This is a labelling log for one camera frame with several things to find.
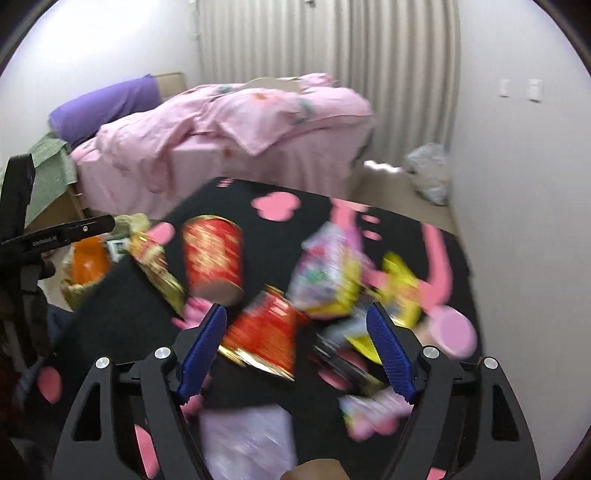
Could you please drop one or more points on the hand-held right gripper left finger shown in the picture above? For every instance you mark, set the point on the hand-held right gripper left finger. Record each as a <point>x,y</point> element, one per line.
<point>203,353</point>

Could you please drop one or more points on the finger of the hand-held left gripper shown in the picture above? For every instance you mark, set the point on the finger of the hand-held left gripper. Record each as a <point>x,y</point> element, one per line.
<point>74,230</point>

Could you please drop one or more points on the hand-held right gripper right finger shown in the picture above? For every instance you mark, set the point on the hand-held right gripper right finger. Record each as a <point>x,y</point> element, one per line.
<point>388,355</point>

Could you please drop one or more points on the small pink snack packet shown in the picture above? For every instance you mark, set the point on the small pink snack packet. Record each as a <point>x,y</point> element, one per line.
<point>369,408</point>

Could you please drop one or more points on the wicker basket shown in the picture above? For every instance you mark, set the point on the wicker basket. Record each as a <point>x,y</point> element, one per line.
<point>78,293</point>

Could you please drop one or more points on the red paper noodle cup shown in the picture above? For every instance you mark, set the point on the red paper noodle cup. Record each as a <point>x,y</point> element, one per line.
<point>263,332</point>
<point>212,261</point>

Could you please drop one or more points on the pink paper cup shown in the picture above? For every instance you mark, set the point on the pink paper cup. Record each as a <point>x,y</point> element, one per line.
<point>455,330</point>

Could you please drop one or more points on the gold red snack packet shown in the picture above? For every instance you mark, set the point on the gold red snack packet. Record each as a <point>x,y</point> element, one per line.
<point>154,267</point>

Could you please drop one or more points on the pale purple packet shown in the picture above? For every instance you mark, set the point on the pale purple packet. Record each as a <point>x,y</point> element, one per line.
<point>249,443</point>

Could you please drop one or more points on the pink yellow chip packet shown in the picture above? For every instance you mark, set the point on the pink yellow chip packet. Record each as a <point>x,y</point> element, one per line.
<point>325,272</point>

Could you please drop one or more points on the orange plastic bag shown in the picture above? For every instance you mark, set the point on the orange plastic bag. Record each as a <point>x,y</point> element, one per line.
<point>90,261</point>

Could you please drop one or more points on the green woven cloth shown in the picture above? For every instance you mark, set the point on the green woven cloth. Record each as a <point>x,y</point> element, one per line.
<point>46,170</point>

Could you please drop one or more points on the dark silver wrapper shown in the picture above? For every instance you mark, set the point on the dark silver wrapper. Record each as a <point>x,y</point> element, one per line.
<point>344,360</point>

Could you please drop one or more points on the green white packet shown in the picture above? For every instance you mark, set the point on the green white packet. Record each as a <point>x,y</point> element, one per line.
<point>117,249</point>

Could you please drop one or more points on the purple pillow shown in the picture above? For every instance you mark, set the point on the purple pillow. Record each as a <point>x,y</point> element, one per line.
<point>101,108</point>

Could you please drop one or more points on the black pink-print tablecloth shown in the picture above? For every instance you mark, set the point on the black pink-print tablecloth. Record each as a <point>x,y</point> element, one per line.
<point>286,217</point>

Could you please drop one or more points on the beige bed headboard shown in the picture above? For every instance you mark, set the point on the beige bed headboard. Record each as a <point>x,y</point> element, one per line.
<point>171,85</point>

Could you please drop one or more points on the pink floral duvet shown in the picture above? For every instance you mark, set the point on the pink floral duvet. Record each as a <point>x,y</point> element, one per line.
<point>221,134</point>

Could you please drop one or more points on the clear plastic bag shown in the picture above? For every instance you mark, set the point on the clear plastic bag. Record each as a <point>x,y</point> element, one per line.
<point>429,173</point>

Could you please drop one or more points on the white pleated curtain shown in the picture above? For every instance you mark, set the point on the white pleated curtain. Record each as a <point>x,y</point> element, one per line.
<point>332,55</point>

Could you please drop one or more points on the white wall socket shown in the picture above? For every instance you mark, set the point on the white wall socket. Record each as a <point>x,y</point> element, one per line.
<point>535,90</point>
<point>505,87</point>

